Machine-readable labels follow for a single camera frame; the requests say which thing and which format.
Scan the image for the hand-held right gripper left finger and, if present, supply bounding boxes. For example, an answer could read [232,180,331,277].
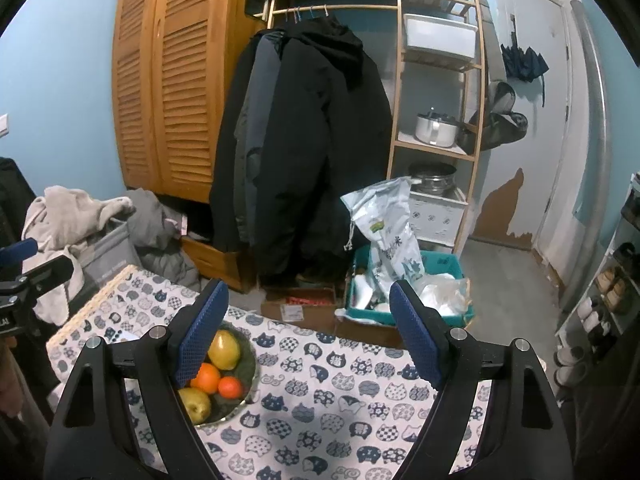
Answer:
[45,278,230,480]

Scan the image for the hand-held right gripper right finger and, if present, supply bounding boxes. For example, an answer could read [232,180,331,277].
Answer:
[388,279,574,480]

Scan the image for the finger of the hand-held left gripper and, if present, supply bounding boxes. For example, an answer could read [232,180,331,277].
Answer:
[0,238,40,268]
[0,254,76,297]

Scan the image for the yellow pear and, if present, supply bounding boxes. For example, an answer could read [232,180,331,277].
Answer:
[207,330,243,372]
[177,387,214,425]

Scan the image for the orange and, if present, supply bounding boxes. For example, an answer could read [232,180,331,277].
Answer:
[191,362,222,394]

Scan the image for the green patterned glass bowl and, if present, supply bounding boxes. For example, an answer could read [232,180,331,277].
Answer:
[177,320,261,429]

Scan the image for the small tangerine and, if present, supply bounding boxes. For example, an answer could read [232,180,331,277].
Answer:
[218,376,245,400]

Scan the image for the clear plastic bag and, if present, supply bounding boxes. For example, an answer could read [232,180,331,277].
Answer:
[414,272,474,317]

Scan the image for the dark cloth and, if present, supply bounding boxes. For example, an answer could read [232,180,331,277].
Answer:
[0,157,37,242]

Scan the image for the grey laundry hamper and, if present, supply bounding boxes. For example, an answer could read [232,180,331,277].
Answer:
[75,220,142,302]

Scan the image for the teal plastic crate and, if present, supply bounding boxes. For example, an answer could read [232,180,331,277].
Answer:
[344,249,474,327]

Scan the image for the wooden drawer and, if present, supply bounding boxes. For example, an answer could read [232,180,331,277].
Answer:
[180,236,257,294]

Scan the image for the small cardboard box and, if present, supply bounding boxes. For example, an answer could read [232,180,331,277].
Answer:
[260,287,339,332]

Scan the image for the printed white plastic bag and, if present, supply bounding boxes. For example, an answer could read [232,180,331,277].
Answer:
[340,175,427,292]

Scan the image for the cat print tablecloth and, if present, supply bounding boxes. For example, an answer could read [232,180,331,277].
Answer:
[45,265,497,480]

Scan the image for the white patterned drawer box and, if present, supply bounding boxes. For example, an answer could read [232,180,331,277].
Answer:
[409,187,469,249]

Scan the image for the steel pot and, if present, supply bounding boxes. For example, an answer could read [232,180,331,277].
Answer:
[407,162,459,194]

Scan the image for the metal shoe rack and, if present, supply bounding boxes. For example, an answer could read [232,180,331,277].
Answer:
[554,174,640,392]

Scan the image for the black pan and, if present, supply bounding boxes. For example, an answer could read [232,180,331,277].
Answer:
[457,122,482,157]

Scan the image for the black hooded coat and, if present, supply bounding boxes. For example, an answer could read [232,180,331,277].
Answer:
[272,14,394,282]

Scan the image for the white pot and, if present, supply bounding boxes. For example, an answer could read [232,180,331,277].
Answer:
[414,111,459,149]

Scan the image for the group of assorted shoes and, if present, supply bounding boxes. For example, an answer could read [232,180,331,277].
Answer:
[556,242,640,381]

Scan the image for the grey coat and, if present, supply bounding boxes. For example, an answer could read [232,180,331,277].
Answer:
[234,35,282,247]

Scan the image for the bamboo shelf unit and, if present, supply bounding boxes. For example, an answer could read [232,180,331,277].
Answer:
[387,0,489,262]

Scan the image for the wooden louvred wardrobe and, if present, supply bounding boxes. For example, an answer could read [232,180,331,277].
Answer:
[112,0,267,207]

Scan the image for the grey door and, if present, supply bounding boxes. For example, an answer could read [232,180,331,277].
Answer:
[487,0,574,252]

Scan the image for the silver pipe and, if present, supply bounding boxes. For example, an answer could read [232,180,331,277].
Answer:
[569,0,614,313]

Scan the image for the dark blue umbrella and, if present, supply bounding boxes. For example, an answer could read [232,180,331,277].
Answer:
[501,14,550,109]

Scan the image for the wide white storage bin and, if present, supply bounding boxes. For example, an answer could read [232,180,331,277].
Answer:
[403,13,479,59]

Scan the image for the wooden clothes rail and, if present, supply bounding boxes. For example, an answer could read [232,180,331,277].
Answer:
[266,3,402,18]

